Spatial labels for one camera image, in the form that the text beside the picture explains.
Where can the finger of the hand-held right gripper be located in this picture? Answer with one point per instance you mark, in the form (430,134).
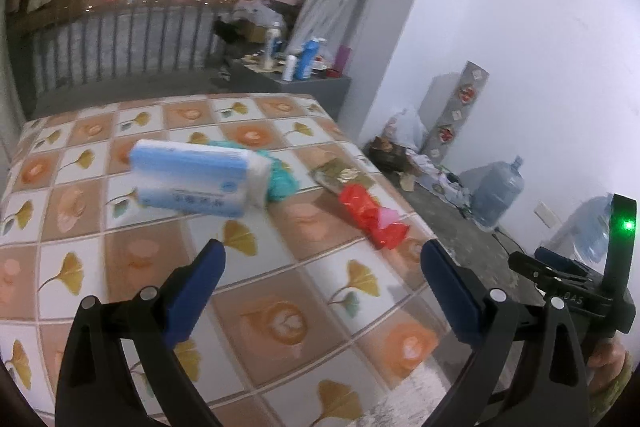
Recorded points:
(562,263)
(530,271)

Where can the black bag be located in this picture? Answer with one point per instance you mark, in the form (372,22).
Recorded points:
(227,29)

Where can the brown bag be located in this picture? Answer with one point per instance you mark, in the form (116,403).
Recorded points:
(390,152)

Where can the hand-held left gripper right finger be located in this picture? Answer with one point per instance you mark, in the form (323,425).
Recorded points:
(450,297)

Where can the flower patterned roll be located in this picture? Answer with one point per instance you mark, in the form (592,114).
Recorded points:
(462,107)

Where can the white plastic bag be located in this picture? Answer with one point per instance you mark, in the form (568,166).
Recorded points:
(407,127)

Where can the white wall socket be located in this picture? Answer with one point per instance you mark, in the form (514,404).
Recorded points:
(547,214)

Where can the red plastic wrapper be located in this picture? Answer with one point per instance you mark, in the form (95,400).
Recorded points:
(360,207)

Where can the person's right forearm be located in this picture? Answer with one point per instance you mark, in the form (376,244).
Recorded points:
(612,402)

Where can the metal balcony railing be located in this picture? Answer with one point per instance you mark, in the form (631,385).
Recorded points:
(125,42)

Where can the pink white laundry pile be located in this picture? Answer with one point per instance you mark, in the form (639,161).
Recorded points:
(270,4)

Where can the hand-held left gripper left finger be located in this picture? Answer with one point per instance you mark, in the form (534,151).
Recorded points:
(195,294)

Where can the pink cup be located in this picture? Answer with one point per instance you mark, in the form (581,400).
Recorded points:
(342,62)

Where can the blue white tissue pack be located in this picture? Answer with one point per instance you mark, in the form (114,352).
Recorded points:
(195,177)

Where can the cluster of small jars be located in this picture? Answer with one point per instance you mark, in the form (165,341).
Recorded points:
(440,179)

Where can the tall white spray bottle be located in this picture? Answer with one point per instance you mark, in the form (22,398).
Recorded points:
(275,44)

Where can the small white bottle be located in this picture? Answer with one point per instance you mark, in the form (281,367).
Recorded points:
(289,68)

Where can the grey low cabinet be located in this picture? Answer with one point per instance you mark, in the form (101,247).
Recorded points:
(310,92)

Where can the dark gold foil packet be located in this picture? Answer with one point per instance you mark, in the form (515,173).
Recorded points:
(340,174)

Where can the grey upright board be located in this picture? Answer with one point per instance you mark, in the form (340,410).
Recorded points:
(440,102)

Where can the blue detergent bottle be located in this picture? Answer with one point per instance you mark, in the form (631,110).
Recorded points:
(309,59)

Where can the person's right hand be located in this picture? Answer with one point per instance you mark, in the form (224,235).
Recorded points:
(610,359)

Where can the teal plastic bag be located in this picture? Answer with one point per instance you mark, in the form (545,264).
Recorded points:
(281,179)

